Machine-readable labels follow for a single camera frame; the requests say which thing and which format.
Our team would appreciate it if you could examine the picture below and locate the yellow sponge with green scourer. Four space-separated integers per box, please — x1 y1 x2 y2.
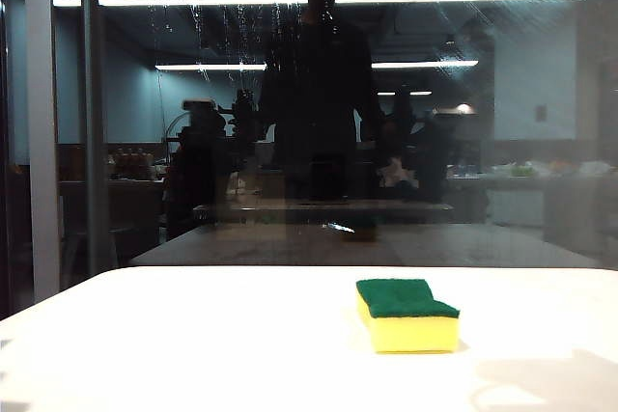
355 278 462 354

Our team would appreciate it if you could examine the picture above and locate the grey metal pole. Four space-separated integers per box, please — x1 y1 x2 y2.
79 0 110 278

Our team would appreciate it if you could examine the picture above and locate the large glass pane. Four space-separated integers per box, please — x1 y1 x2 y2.
0 0 618 271

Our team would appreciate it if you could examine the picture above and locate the white frame pillar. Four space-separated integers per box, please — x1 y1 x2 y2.
22 0 62 305

